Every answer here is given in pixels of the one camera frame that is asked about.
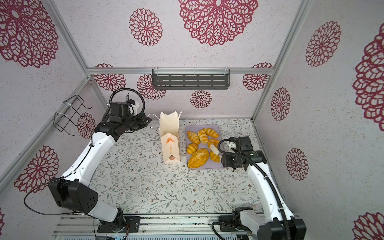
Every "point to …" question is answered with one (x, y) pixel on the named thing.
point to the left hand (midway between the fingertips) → (151, 121)
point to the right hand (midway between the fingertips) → (227, 158)
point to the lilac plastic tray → (202, 147)
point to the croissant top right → (211, 132)
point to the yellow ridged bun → (192, 147)
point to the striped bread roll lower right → (214, 157)
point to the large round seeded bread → (198, 158)
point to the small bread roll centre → (203, 136)
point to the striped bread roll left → (193, 137)
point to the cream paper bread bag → (169, 130)
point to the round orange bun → (213, 141)
